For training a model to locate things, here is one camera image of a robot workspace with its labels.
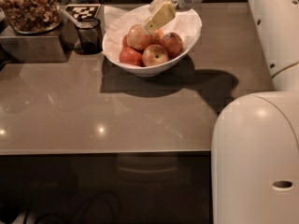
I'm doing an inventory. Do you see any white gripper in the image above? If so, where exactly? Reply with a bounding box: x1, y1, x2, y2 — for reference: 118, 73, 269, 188
143, 0, 203, 32

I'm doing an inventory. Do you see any yellow-red apple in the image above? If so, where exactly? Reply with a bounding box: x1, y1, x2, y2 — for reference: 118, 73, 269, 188
142, 44, 168, 67
127, 24, 152, 50

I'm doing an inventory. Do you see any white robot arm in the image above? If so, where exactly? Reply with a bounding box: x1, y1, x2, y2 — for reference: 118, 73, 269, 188
211, 0, 299, 224

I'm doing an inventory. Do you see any back middle red apple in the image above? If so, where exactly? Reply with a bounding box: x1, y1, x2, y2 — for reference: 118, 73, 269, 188
152, 28, 164, 45

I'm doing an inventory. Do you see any right red apple with sticker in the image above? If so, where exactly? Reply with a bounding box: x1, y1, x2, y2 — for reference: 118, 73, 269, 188
161, 32, 183, 59

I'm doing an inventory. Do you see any hidden dark red apple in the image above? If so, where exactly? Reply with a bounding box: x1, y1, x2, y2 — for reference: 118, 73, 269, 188
122, 35, 128, 48

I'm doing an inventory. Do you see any white ceramic bowl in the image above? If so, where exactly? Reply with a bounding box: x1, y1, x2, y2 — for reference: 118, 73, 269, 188
103, 6, 194, 77

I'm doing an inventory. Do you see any front left red apple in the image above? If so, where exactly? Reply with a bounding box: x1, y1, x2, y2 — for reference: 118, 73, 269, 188
119, 47, 143, 66

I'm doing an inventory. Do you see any white paper liner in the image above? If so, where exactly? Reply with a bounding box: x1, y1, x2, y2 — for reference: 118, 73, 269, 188
102, 5, 202, 62

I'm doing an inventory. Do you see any black mesh cup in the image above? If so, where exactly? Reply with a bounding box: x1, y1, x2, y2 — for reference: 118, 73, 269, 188
76, 19, 103, 54

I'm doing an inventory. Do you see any black white fiducial marker card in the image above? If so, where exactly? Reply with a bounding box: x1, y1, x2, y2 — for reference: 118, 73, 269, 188
65, 4, 101, 21

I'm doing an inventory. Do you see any glass jar of nuts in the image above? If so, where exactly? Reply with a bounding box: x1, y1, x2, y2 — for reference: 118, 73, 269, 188
0, 0, 62, 35

